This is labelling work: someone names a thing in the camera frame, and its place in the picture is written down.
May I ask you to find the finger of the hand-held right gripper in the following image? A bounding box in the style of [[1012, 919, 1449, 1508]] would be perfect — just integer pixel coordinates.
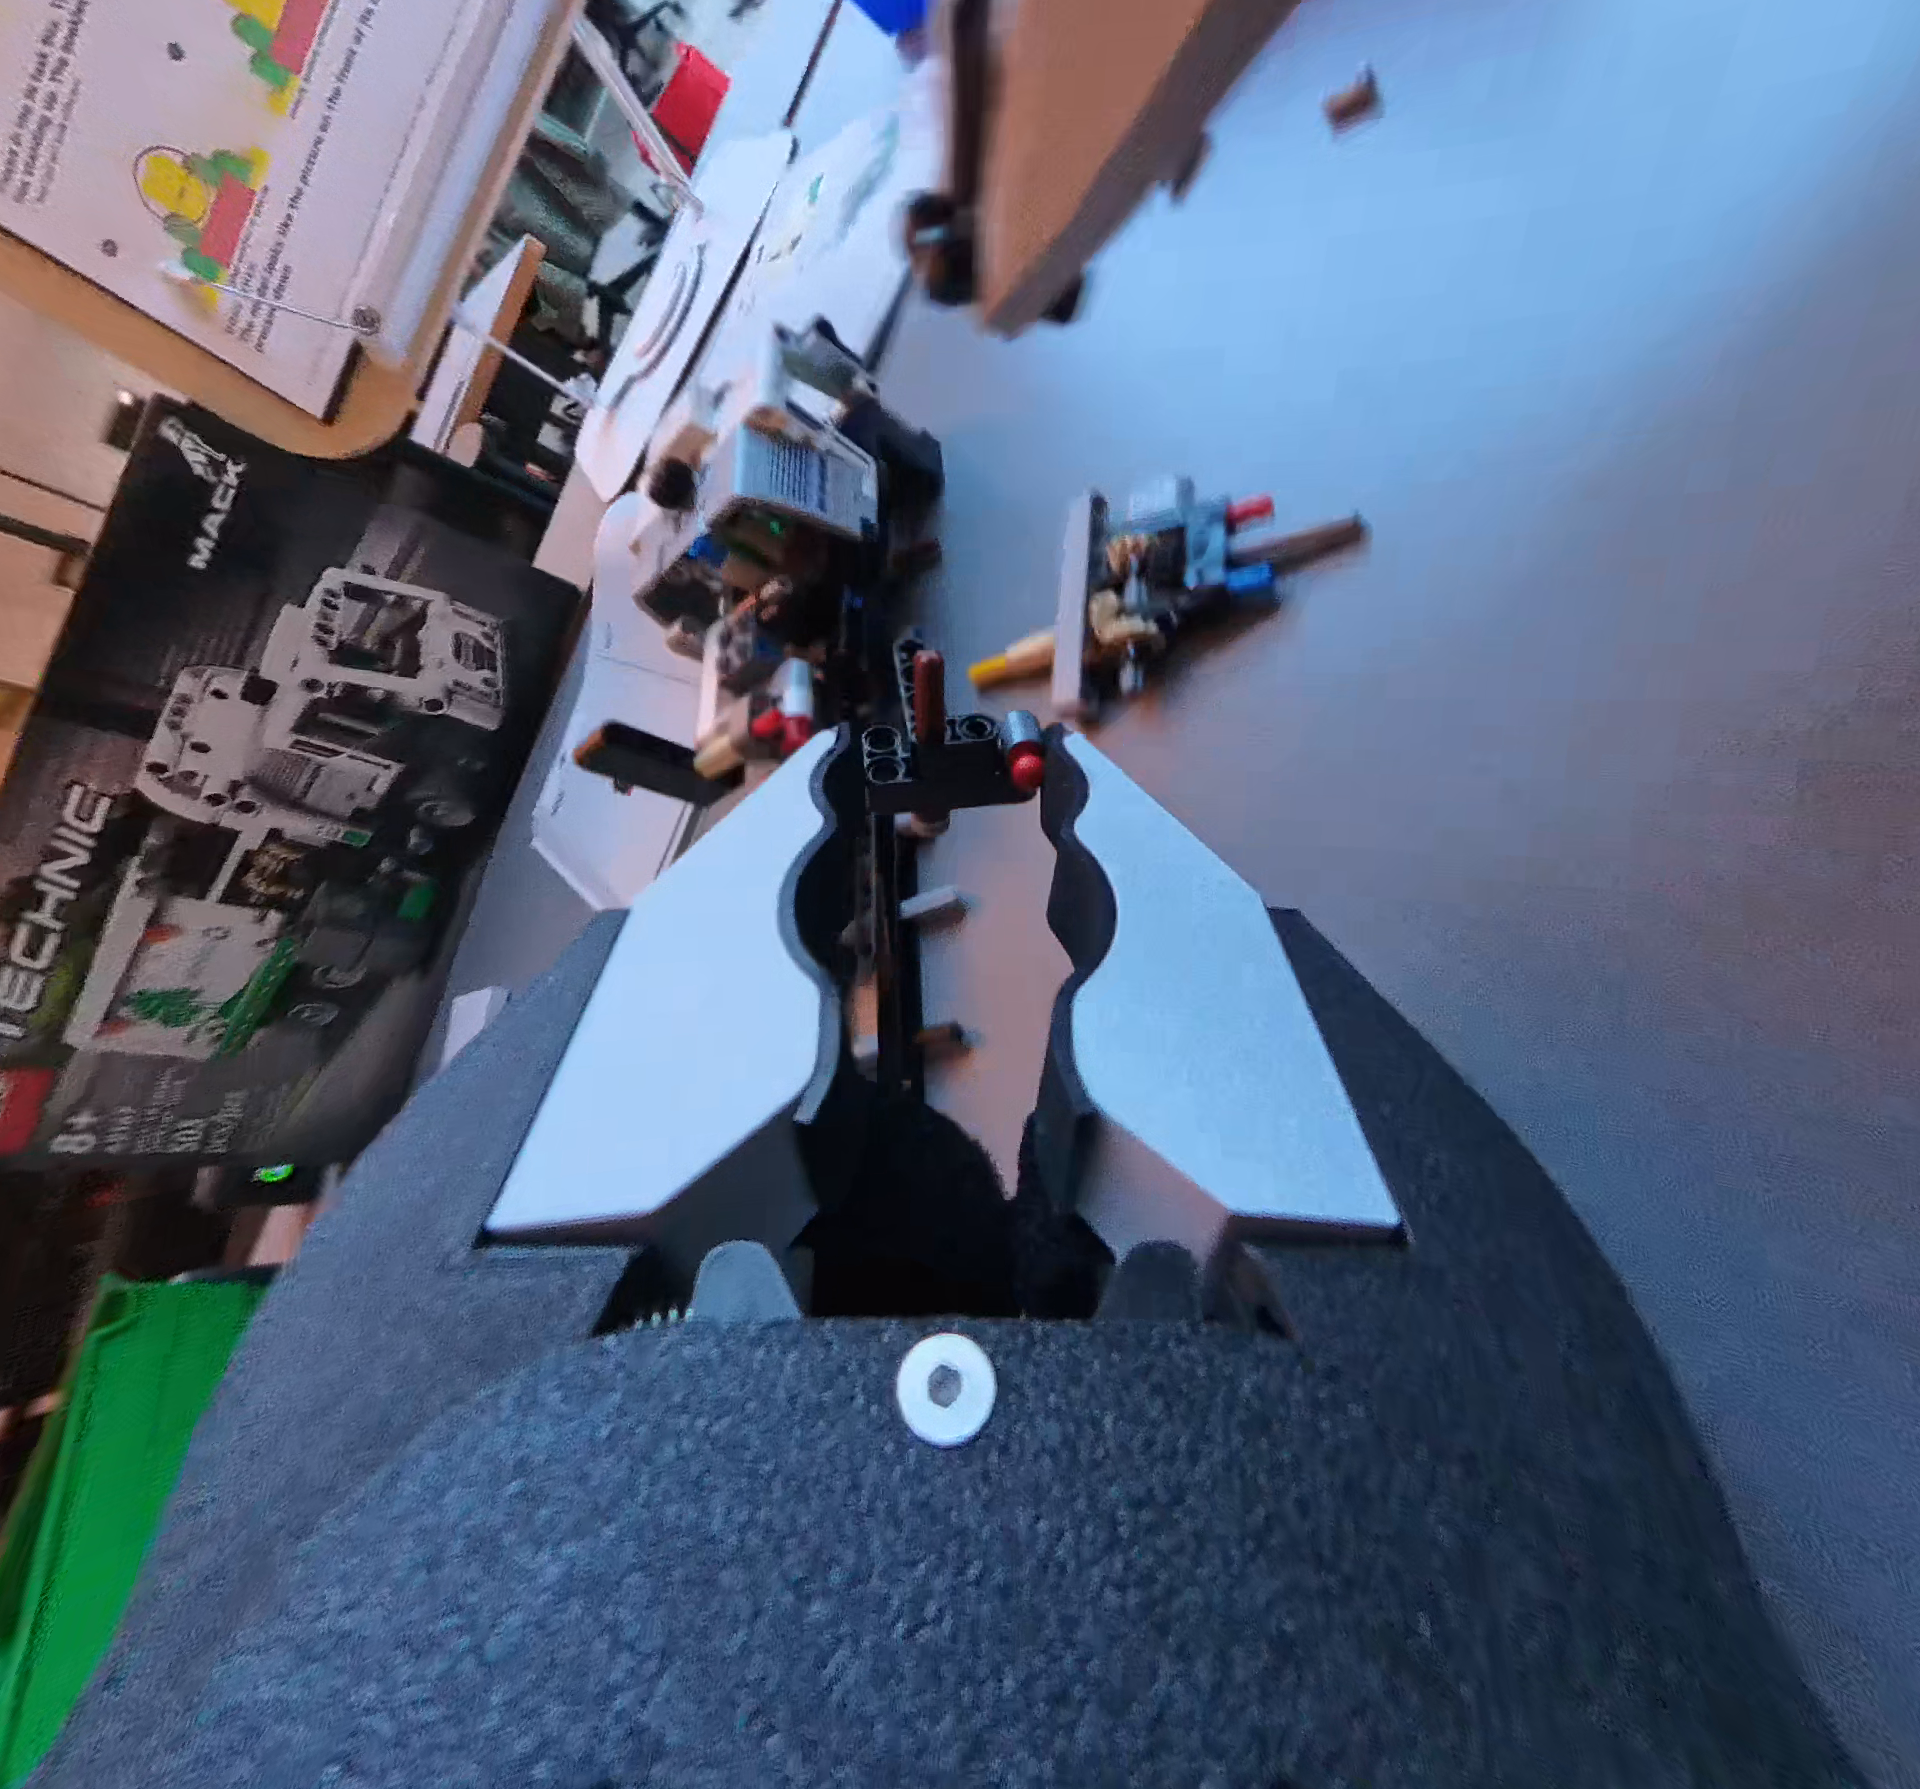
[[959, 0, 1309, 340], [924, 0, 994, 219]]

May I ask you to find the white lego truck model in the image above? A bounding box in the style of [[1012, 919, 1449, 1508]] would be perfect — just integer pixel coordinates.
[[636, 321, 950, 771]]

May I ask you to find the small black lego connector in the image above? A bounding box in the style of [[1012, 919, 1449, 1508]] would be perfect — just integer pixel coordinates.
[[904, 187, 981, 308]]

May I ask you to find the small white panel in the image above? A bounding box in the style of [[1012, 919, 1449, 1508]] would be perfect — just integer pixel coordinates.
[[412, 237, 548, 457]]

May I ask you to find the illustrated sign sheet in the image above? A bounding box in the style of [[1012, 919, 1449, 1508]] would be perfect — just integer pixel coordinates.
[[0, 0, 602, 424]]

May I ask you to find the red plastic container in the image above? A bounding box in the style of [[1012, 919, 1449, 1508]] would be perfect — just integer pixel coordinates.
[[647, 38, 733, 180]]

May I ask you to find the green plastic bin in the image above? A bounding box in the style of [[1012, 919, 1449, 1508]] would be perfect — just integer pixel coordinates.
[[0, 1271, 279, 1789]]

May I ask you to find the white paper sheet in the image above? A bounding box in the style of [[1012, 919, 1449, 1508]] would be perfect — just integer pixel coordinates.
[[531, 491, 842, 911]]

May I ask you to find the black lego set box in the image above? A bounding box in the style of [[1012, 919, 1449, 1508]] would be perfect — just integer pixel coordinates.
[[0, 394, 586, 1180]]

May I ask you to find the framed instruction poster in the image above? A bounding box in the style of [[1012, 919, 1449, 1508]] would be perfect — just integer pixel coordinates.
[[0, 0, 644, 463]]

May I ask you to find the black lego beam assembly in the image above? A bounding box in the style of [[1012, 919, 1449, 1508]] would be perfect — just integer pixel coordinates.
[[847, 650, 1052, 1088]]

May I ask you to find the black lego beam orange tip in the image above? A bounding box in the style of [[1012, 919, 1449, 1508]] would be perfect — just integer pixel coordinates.
[[573, 721, 752, 811]]

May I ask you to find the small lego gear subassembly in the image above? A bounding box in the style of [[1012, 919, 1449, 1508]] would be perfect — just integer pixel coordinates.
[[967, 477, 1369, 729]]

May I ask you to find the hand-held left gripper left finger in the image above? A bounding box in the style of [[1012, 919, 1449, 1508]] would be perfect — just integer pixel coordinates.
[[483, 728, 852, 1247]]

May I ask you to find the lego instruction booklet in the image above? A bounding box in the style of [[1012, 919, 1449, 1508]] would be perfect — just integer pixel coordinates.
[[743, 108, 916, 366]]

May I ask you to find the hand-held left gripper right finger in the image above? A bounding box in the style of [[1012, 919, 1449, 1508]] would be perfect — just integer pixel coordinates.
[[1031, 728, 1406, 1260]]

